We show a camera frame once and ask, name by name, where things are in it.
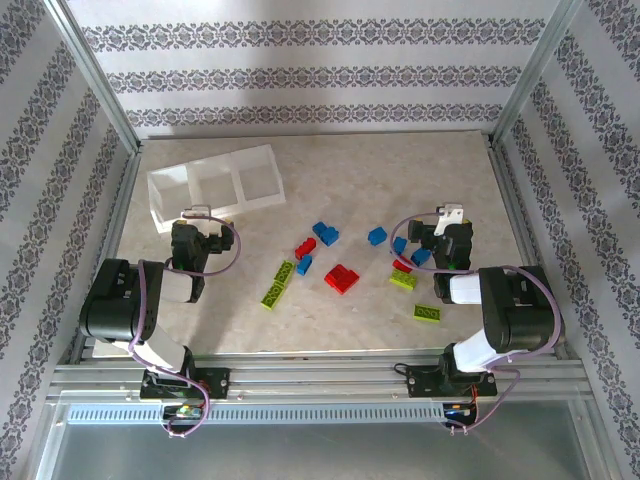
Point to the green lego plate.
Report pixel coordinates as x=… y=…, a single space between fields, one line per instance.
x=271 y=297
x=427 y=313
x=403 y=280
x=285 y=272

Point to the white three-compartment plastic container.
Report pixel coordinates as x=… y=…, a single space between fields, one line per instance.
x=215 y=165

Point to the large blue lego brick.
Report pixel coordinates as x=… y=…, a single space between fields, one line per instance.
x=326 y=233

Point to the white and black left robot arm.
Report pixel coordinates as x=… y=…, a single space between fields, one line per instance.
x=115 y=305

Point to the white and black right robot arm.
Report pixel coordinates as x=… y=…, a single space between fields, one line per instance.
x=520 y=310

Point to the right small controller board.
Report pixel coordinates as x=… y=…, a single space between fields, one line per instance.
x=457 y=411

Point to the small controller board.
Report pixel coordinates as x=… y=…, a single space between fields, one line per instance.
x=457 y=411
x=182 y=411

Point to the left small controller board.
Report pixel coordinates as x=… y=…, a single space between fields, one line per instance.
x=182 y=411

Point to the grey metal shelf panel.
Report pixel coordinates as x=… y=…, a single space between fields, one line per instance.
x=320 y=455

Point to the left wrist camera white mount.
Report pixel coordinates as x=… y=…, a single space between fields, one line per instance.
x=198 y=212

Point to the aluminium right side rail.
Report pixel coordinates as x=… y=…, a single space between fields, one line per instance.
x=519 y=215

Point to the aluminium left side rail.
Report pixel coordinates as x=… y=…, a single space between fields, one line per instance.
x=107 y=240

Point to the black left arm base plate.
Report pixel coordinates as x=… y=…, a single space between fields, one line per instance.
x=220 y=382

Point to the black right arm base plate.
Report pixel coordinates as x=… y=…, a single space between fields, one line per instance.
x=417 y=382

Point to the aluminium front frame rail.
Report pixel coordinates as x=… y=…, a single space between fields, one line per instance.
x=320 y=375

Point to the aluminium right frame post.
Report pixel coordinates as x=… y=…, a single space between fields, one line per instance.
x=534 y=70

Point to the aluminium frame post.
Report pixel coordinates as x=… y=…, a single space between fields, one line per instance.
x=534 y=70
x=92 y=70

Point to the aluminium left frame post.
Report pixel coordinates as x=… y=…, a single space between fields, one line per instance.
x=92 y=70

